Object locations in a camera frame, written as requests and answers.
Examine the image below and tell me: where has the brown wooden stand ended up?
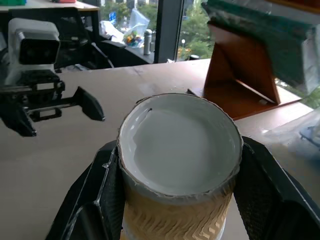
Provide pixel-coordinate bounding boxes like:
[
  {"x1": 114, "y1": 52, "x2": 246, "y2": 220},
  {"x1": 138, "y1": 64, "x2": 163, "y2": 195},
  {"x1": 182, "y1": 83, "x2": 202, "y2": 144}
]
[{"x1": 187, "y1": 21, "x2": 303, "y2": 121}]

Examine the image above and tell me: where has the wooden desk with black frame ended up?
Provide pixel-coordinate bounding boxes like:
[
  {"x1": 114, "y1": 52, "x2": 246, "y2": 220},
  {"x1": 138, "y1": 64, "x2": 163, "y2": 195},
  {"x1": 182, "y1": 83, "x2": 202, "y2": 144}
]
[{"x1": 0, "y1": 0, "x2": 101, "y2": 42}]

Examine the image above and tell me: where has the green board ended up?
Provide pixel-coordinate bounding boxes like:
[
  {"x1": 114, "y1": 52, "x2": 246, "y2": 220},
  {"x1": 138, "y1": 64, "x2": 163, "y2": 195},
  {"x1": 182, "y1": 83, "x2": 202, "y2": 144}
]
[{"x1": 201, "y1": 0, "x2": 320, "y2": 87}]

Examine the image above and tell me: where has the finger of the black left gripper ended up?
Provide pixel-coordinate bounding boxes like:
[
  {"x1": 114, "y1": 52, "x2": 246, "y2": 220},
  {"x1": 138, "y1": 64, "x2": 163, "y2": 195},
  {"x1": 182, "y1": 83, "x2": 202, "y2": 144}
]
[
  {"x1": 0, "y1": 99, "x2": 38, "y2": 138},
  {"x1": 71, "y1": 86, "x2": 106, "y2": 123}
]

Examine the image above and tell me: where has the dark window frame post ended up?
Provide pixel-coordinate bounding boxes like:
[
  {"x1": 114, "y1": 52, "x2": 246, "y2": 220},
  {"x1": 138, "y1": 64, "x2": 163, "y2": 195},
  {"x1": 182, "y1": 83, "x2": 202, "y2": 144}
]
[{"x1": 153, "y1": 0, "x2": 185, "y2": 64}]

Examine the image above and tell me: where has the clear plastic wrapper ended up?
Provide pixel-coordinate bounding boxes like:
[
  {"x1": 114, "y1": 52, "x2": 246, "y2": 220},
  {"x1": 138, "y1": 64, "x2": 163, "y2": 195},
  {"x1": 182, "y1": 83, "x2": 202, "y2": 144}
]
[{"x1": 262, "y1": 109, "x2": 320, "y2": 162}]

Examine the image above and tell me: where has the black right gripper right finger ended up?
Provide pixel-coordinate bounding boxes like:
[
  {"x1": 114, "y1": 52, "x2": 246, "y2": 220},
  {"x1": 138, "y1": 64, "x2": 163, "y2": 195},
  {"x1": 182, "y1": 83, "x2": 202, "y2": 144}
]
[{"x1": 233, "y1": 136, "x2": 320, "y2": 240}]

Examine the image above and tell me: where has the white plastic bag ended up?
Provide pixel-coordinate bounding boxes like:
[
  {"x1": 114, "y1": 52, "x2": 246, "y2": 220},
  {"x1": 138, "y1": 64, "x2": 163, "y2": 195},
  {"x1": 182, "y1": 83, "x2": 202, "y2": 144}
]
[{"x1": 99, "y1": 20, "x2": 126, "y2": 42}]

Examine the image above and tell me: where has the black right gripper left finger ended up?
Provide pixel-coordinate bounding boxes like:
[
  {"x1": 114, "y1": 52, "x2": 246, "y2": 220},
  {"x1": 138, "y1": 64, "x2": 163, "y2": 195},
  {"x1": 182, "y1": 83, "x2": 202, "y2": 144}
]
[{"x1": 46, "y1": 139, "x2": 126, "y2": 240}]

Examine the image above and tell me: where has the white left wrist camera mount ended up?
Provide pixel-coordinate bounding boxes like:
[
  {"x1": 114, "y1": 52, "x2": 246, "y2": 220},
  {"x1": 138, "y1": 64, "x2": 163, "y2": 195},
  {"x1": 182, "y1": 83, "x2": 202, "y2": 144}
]
[{"x1": 4, "y1": 17, "x2": 61, "y2": 86}]

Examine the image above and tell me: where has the plastic bag with colourful toys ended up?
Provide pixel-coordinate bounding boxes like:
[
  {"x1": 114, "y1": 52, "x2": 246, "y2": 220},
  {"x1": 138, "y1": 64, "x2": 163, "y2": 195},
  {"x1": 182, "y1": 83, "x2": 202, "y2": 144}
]
[{"x1": 122, "y1": 8, "x2": 151, "y2": 49}]

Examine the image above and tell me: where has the brown ribbed paper cup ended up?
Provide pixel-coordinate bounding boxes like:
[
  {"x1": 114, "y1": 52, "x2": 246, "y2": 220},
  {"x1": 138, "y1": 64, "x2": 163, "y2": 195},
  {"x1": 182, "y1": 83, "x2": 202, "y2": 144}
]
[{"x1": 116, "y1": 92, "x2": 244, "y2": 240}]

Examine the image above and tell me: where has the grey bottle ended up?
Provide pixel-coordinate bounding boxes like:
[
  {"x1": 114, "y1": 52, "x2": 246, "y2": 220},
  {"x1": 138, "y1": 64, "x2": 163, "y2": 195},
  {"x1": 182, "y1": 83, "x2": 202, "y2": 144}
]
[{"x1": 143, "y1": 29, "x2": 153, "y2": 56}]

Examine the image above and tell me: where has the black office chair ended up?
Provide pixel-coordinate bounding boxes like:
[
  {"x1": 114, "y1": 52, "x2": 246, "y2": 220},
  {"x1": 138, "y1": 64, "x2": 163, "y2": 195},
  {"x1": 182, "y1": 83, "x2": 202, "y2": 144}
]
[{"x1": 8, "y1": 6, "x2": 116, "y2": 71}]

